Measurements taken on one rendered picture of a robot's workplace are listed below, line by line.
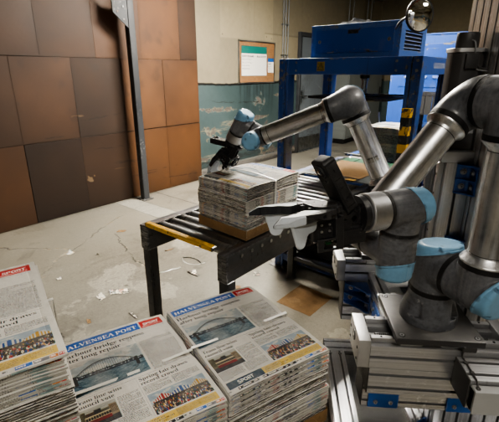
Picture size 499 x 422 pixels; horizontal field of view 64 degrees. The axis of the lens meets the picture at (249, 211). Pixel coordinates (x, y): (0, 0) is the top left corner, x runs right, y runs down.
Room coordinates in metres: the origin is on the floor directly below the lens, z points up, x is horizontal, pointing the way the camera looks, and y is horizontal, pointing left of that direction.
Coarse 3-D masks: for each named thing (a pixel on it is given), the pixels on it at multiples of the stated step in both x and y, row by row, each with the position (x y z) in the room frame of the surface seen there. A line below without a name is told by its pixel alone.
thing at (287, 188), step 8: (240, 168) 1.84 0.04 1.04; (248, 168) 1.84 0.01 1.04; (256, 168) 1.84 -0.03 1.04; (264, 168) 1.84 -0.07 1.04; (272, 168) 1.84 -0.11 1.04; (280, 168) 1.85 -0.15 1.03; (272, 176) 1.72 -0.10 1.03; (280, 176) 1.72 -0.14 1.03; (288, 176) 1.74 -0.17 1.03; (296, 176) 1.79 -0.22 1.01; (280, 184) 1.70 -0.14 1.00; (288, 184) 1.74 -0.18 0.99; (296, 184) 1.79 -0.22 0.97; (280, 192) 1.70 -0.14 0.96; (288, 192) 1.74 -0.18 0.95; (296, 192) 1.79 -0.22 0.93; (280, 200) 1.70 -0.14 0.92; (288, 200) 1.74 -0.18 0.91; (296, 200) 1.80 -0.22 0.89
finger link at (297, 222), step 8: (288, 216) 0.61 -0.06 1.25; (296, 216) 0.60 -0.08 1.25; (304, 216) 0.60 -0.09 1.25; (280, 224) 0.59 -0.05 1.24; (288, 224) 0.59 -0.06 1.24; (296, 224) 0.60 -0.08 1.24; (304, 224) 0.60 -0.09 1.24; (312, 224) 0.63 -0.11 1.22; (296, 232) 0.60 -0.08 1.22; (304, 232) 0.61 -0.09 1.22; (312, 232) 0.63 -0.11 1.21; (296, 240) 0.60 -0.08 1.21; (304, 240) 0.61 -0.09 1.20; (296, 248) 0.60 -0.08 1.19
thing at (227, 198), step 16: (208, 176) 1.69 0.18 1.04; (224, 176) 1.70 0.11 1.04; (240, 176) 1.71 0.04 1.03; (208, 192) 1.65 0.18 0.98; (224, 192) 1.60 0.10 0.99; (240, 192) 1.54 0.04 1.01; (256, 192) 1.57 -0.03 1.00; (208, 208) 1.65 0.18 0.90; (224, 208) 1.59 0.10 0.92; (240, 208) 1.53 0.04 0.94; (240, 224) 1.53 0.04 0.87; (256, 224) 1.57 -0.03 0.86
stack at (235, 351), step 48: (240, 288) 1.10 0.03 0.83; (96, 336) 0.86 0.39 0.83; (144, 336) 0.86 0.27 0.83; (192, 336) 0.86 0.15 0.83; (240, 336) 0.86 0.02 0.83; (288, 336) 0.86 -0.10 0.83; (96, 384) 0.69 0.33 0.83; (144, 384) 0.69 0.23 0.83; (192, 384) 0.69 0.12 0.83; (240, 384) 0.69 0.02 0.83; (288, 384) 0.74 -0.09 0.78
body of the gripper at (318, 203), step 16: (304, 208) 0.68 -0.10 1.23; (320, 208) 0.65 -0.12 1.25; (368, 208) 0.68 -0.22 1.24; (320, 224) 0.65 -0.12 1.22; (336, 224) 0.65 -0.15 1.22; (352, 224) 0.69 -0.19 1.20; (368, 224) 0.68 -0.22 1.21; (320, 240) 0.64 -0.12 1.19; (336, 240) 0.65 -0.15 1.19; (352, 240) 0.68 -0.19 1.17
